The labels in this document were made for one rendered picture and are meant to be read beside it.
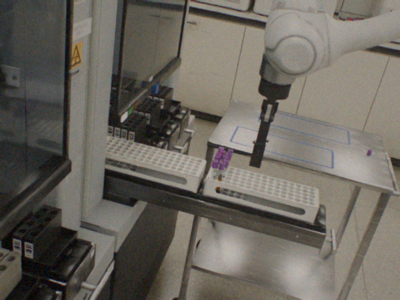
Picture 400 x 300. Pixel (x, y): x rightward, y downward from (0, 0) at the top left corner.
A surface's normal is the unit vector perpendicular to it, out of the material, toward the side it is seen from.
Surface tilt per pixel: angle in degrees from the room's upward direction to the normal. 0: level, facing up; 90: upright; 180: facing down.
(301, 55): 94
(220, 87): 90
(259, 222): 90
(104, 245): 0
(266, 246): 0
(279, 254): 0
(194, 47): 90
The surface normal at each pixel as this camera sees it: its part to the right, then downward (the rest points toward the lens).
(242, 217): -0.22, 0.42
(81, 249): 0.16, -0.87
